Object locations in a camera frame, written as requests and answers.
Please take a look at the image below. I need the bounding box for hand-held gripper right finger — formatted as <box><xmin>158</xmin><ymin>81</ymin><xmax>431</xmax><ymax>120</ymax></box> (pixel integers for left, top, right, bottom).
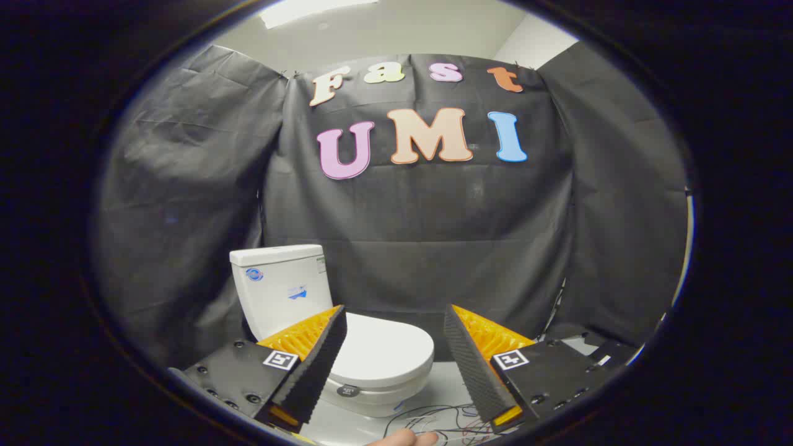
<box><xmin>444</xmin><ymin>304</ymin><xmax>611</xmax><ymax>434</ymax></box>

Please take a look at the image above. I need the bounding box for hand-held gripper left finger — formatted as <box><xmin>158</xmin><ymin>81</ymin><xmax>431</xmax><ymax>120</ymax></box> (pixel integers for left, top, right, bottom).
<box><xmin>167</xmin><ymin>305</ymin><xmax>348</xmax><ymax>434</ymax></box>

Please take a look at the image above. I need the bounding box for white toilet lid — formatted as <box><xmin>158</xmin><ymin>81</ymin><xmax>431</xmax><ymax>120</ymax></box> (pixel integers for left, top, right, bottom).
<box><xmin>327</xmin><ymin>312</ymin><xmax>435</xmax><ymax>390</ymax></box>

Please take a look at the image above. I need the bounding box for white ceramic toilet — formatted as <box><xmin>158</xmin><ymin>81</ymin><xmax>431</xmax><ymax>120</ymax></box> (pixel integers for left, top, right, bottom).
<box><xmin>229</xmin><ymin>244</ymin><xmax>435</xmax><ymax>419</ymax></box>

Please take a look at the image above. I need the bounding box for black backdrop cloth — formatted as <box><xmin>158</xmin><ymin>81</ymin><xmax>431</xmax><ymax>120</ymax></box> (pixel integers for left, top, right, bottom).
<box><xmin>93</xmin><ymin>43</ymin><xmax>688</xmax><ymax>372</ymax></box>

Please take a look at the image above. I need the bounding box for bundle of loose cables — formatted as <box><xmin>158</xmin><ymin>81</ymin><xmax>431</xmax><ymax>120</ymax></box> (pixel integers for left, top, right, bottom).
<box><xmin>383</xmin><ymin>403</ymin><xmax>516</xmax><ymax>438</ymax></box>

